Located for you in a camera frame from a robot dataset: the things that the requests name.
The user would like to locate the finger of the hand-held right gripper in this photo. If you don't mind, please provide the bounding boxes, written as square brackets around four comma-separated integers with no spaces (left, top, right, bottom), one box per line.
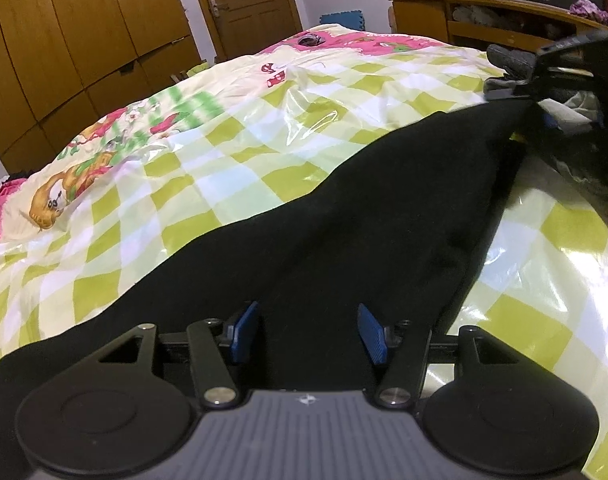
[535,28,608,129]
[508,76,561,131]

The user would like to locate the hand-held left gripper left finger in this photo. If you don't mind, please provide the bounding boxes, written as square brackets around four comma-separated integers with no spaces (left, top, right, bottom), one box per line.
[95,301,261,409]

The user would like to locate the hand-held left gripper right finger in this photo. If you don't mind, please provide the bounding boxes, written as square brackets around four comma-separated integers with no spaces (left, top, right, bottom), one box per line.
[357,303,523,409]

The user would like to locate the black pants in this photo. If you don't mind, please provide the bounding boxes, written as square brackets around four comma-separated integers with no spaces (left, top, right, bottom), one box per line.
[0,96,541,461]

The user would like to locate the purple cloth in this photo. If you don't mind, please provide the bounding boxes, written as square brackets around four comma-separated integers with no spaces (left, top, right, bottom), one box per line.
[568,0,608,25]

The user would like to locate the folded light grey garment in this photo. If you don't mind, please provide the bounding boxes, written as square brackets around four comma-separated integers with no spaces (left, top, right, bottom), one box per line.
[563,88,603,124]

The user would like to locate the dark grey knit garment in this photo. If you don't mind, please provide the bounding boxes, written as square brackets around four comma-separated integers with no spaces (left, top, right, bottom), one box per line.
[484,43,541,92]

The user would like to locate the wooden desk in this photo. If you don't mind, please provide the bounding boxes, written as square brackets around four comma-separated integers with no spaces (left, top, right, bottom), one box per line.
[387,0,608,57]

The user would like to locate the checkered cartoon printed blanket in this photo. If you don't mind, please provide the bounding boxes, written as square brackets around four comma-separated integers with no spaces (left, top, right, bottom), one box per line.
[0,25,608,480]

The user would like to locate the brown wooden door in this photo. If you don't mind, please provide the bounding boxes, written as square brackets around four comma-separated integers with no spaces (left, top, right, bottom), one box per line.
[186,0,305,62]

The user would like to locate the brown wooden wardrobe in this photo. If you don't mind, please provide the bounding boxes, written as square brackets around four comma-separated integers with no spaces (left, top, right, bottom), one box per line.
[0,0,201,177]

